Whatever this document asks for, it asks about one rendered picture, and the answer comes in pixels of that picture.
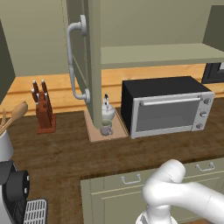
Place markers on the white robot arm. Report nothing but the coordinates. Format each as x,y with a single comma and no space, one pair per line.
175,189

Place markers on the grey mug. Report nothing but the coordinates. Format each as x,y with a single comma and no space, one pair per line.
106,127

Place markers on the light wooden tray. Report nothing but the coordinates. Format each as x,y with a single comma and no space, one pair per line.
119,128

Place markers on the olive green cabinet door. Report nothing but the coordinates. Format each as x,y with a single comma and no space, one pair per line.
94,58
215,29

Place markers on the olive green base cabinet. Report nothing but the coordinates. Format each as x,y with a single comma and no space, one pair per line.
116,204

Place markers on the dark olive tall cabinet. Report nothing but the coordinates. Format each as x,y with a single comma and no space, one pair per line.
5,70

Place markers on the black and silver toaster oven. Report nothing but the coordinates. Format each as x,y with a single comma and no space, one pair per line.
163,113

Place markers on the brown wooden knife block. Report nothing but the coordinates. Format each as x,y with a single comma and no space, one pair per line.
45,116

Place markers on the olive green drawer front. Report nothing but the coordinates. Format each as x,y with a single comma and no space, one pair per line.
116,182
207,170

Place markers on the silver toaster oven knob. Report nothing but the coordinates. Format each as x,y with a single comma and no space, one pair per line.
207,101
203,114
199,126

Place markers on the wooden spoon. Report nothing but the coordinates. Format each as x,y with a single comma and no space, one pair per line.
18,112

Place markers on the black framed window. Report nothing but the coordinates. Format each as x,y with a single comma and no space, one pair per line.
212,73

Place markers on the wooden spatula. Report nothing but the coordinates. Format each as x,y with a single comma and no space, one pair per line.
3,118

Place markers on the white utensil pot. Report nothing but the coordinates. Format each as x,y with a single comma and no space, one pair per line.
5,147

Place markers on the black and silver coffee machine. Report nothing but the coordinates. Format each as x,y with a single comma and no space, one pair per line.
14,192

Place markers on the olive green wall cabinet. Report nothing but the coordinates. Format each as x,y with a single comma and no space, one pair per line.
157,55

